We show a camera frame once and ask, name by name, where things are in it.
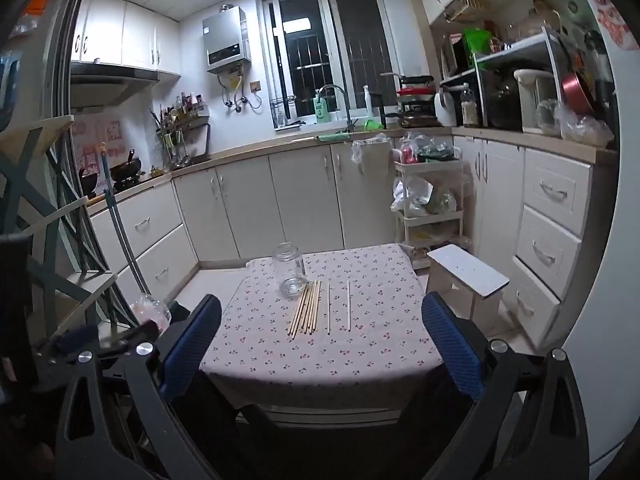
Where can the clear glass jar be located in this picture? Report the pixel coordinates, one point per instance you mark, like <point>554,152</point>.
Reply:
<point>289,272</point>

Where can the grey wall water heater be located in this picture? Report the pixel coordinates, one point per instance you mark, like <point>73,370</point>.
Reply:
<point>225,40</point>

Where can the sliding window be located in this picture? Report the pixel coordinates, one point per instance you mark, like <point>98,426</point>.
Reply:
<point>330,50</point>

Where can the black rice cooker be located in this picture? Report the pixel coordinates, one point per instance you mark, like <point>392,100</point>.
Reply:
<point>502,100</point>

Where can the white electric water pot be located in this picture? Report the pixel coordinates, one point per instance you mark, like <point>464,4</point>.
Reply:
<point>532,100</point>

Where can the black wok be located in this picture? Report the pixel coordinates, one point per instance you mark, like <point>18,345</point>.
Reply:
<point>125,170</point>

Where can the white kettle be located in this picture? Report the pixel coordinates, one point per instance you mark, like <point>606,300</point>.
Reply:
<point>445,107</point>

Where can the green hanging pouch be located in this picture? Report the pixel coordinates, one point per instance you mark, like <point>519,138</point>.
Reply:
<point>322,110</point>

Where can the microwave oven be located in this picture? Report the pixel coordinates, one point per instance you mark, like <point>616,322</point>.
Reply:
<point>454,55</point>

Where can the wall socket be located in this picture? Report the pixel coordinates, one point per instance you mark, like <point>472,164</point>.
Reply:
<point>255,85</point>

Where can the teal wooden folding rack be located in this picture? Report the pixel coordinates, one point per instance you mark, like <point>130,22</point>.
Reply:
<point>35,200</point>

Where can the white rolling storage cart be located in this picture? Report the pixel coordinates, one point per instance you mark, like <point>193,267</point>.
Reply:
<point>432,220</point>

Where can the white refrigerator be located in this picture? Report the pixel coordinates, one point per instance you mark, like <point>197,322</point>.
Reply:
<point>600,260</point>

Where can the pink wall stickers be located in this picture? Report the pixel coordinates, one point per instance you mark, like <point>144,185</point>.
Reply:
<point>95,150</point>

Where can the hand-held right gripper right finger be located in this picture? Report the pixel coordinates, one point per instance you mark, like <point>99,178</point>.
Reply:
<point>452,345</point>

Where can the white spray bottle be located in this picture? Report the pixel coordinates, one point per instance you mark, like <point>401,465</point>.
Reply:
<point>368,102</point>

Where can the range hood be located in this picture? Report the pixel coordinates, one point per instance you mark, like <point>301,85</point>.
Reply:
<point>110,82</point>

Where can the curved sink faucet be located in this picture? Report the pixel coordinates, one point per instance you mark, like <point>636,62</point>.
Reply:
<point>345,97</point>

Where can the light single wooden chopstick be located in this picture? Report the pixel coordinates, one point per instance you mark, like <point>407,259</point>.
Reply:
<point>328,310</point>

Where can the hanging clear plastic bag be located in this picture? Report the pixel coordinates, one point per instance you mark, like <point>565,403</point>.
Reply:
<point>361,152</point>

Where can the row of wooden chopsticks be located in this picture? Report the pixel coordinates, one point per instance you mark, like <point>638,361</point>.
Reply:
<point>305,310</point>

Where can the green cup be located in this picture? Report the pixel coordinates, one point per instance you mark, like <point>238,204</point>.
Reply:
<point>372,124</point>

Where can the pale white single chopstick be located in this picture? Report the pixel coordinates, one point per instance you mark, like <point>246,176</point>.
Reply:
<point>348,307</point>

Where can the white counter shelf rack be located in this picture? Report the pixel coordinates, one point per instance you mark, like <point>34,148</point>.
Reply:
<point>520,47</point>

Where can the stack of pots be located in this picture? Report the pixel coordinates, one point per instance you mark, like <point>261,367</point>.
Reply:
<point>415,102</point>

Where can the clear plastic bottle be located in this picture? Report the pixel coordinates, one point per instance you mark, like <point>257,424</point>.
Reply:
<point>469,107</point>

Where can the wall spice rack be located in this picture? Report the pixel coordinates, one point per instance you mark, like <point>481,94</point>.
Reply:
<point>182,115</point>

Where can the white upper cabinets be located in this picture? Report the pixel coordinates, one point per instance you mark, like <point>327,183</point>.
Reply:
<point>125,35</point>

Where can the red pan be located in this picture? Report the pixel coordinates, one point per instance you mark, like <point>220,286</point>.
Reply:
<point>577,87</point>

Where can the floral tablecloth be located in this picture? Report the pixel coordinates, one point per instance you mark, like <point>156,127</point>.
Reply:
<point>280,355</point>

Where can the black cooking pot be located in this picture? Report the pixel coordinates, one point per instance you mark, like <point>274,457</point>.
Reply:
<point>87,182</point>

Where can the white wooden stool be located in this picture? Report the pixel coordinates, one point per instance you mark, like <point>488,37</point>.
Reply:
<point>470,270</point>

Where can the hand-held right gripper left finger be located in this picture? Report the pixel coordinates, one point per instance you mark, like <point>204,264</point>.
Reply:
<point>192,345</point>

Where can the white base cabinets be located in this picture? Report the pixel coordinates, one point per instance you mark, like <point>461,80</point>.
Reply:
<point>300,200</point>

